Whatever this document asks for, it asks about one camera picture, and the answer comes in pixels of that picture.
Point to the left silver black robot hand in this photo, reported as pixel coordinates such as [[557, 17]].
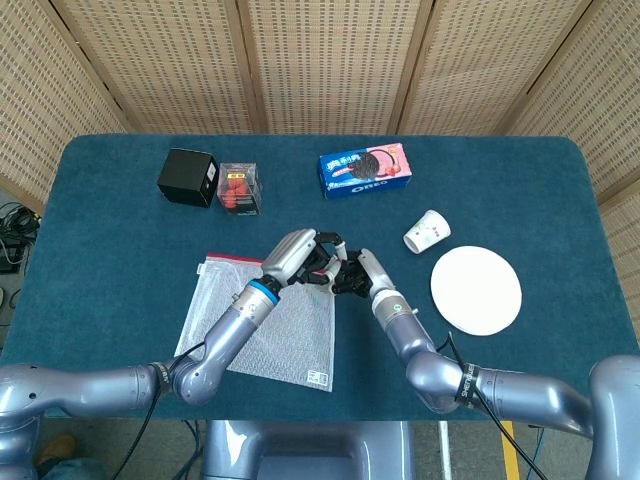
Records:
[[290, 252]]

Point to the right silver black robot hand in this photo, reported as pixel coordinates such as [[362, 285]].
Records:
[[372, 275]]

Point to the clear zipper pouch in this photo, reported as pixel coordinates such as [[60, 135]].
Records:
[[295, 340]]

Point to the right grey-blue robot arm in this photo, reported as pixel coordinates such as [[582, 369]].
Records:
[[410, 335]]

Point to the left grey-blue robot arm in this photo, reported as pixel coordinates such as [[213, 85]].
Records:
[[225, 335]]

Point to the white printed paper cup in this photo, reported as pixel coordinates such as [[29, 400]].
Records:
[[427, 232]]

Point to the clear box with red items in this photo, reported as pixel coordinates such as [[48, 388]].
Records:
[[239, 190]]

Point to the white round paper plate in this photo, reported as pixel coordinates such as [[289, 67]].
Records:
[[475, 290]]

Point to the blue Oreo cookie box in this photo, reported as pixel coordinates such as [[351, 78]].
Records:
[[365, 170]]

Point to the black cube box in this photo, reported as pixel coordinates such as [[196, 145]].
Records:
[[185, 175]]

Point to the grey-blue robot torso base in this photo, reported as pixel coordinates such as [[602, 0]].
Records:
[[305, 450]]

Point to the white table leg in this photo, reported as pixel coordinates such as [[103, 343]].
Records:
[[445, 450]]

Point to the woven wooden folding screen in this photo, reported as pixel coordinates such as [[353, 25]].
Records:
[[330, 65]]

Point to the black floor device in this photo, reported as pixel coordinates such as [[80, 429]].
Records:
[[7, 257]]

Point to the brown shoe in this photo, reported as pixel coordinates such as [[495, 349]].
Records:
[[57, 447]]

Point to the blue jeans leg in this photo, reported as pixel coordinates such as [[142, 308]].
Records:
[[70, 470]]

